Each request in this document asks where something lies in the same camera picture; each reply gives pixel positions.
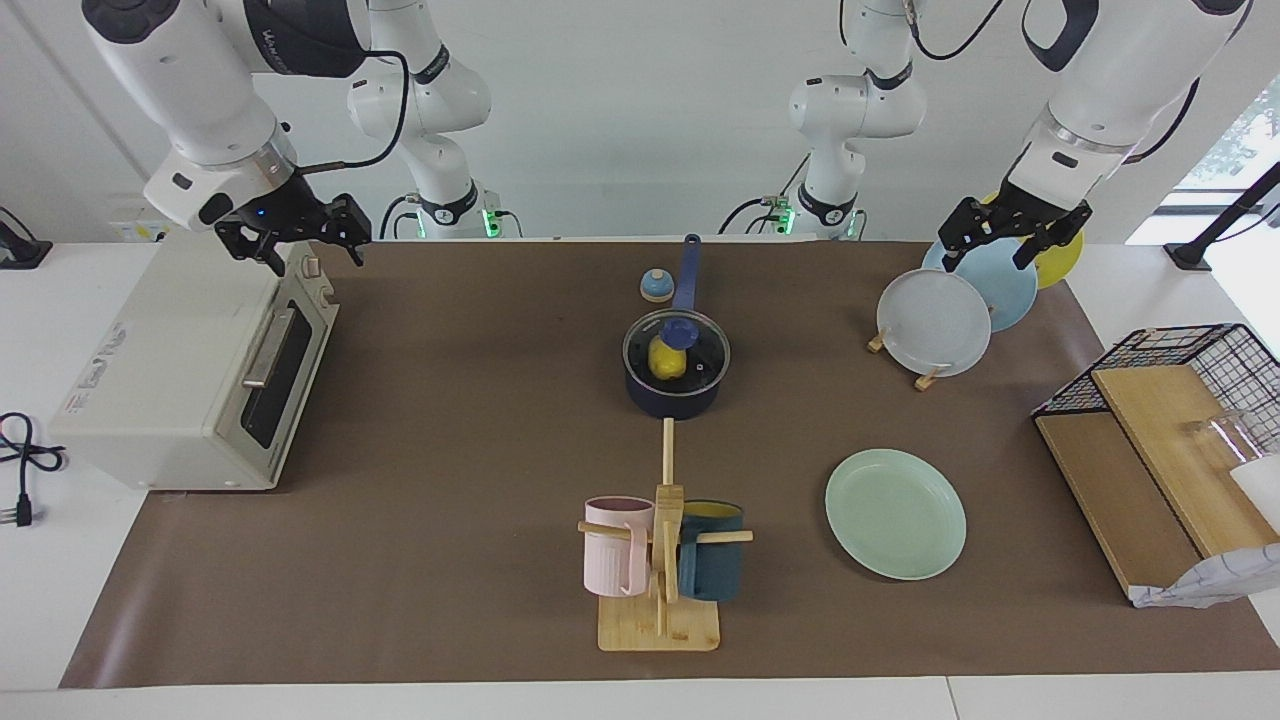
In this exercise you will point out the wooden plate rack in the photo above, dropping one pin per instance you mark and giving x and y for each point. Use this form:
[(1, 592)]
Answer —
[(928, 380)]

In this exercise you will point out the light wooden board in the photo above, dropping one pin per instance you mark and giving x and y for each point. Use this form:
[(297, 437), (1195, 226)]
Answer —
[(1180, 450)]

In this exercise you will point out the small blue-topped knob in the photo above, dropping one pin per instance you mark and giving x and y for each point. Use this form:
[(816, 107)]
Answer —
[(657, 288)]

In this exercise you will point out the brown table mat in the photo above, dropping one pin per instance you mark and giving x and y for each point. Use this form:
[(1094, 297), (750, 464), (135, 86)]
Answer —
[(450, 560)]

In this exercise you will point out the dark teal ribbed mug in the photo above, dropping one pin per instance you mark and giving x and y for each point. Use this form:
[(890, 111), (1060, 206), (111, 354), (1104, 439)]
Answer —
[(715, 572)]

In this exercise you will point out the black camera stand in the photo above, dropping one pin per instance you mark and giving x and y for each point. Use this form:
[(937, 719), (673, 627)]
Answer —
[(1190, 255)]

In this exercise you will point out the brown wooden board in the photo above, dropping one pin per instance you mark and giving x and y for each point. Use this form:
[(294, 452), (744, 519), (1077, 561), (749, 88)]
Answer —
[(1110, 500)]

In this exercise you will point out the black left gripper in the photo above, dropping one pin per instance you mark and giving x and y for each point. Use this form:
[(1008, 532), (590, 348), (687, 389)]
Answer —
[(1012, 215)]

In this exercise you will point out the grey plate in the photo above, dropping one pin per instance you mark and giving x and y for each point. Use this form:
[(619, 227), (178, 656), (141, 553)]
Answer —
[(935, 325)]

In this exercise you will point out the yellow plate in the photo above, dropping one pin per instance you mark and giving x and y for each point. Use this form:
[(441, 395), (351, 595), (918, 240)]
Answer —
[(1065, 262)]

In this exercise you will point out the white patterned cloth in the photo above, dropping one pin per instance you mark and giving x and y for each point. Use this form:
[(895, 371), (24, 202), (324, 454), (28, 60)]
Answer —
[(1210, 582)]

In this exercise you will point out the pink ribbed mug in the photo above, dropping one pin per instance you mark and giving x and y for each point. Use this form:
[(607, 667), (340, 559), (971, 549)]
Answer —
[(610, 560)]

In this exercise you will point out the white socket box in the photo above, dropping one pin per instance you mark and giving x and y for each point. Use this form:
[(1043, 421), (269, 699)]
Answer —
[(132, 232)]

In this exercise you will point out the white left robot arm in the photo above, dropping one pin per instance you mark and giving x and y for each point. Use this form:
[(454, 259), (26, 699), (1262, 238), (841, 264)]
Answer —
[(1110, 80)]

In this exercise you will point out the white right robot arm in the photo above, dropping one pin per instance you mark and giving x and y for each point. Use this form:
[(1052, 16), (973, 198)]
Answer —
[(190, 80)]

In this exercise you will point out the glass lid with blue knob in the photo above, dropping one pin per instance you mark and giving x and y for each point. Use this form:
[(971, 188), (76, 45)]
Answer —
[(680, 330)]

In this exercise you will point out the white cup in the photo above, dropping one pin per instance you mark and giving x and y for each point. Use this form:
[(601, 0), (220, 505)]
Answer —
[(1262, 492)]

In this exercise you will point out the light blue plate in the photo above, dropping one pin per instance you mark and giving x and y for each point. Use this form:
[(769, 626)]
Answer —
[(1005, 295)]

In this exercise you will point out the pale green plate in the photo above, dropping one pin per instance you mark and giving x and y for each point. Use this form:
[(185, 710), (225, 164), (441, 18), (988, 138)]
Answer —
[(895, 515)]

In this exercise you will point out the clear glass cup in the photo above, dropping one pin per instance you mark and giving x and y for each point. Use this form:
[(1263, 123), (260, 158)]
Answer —
[(1225, 432)]

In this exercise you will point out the black clamp base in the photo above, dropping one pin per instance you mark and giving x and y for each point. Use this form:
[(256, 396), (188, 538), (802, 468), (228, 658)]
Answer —
[(25, 255)]

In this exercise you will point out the dark blue saucepan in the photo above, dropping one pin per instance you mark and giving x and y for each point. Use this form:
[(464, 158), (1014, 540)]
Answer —
[(675, 402)]

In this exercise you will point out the beige toaster oven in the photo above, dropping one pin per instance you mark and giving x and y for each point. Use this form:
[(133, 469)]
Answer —
[(170, 380)]

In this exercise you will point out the wooden mug tree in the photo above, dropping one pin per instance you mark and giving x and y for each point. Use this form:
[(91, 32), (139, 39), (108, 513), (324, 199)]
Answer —
[(660, 630)]

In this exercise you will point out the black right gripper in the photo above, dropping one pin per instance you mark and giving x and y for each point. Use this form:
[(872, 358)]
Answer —
[(290, 218)]

